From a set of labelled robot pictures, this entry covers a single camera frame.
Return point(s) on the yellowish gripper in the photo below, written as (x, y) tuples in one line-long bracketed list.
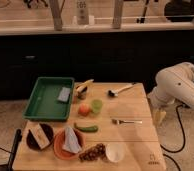
[(159, 115)]

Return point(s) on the silver metal fork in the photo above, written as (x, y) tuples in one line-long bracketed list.
[(118, 121)]

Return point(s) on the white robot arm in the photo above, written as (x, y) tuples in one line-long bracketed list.
[(172, 83)]

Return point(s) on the dark cabinet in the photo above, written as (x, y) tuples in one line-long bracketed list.
[(104, 57)]

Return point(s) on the small green cup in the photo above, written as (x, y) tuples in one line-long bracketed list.
[(96, 106)]

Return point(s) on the green chili pepper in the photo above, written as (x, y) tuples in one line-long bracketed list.
[(90, 129)]

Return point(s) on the bunch of brown grapes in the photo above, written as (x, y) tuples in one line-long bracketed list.
[(93, 153)]

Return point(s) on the orange peach fruit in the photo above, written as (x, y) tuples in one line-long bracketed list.
[(84, 110)]

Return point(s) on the grey folded cloth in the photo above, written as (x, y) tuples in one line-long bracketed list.
[(71, 143)]

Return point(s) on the blue sponge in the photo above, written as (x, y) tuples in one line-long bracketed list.
[(64, 94)]

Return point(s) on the orange plate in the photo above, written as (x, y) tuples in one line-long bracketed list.
[(59, 142)]

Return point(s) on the dark brown bowl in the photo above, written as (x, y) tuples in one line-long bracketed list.
[(31, 142)]

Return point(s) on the green plastic tray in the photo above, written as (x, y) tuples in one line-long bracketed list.
[(43, 104)]

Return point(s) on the wooden block in bowl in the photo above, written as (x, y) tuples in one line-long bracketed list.
[(40, 136)]

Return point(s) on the black clamp left edge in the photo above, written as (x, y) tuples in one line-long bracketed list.
[(17, 140)]

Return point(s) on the wooden handled brush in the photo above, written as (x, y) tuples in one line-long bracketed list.
[(114, 93)]

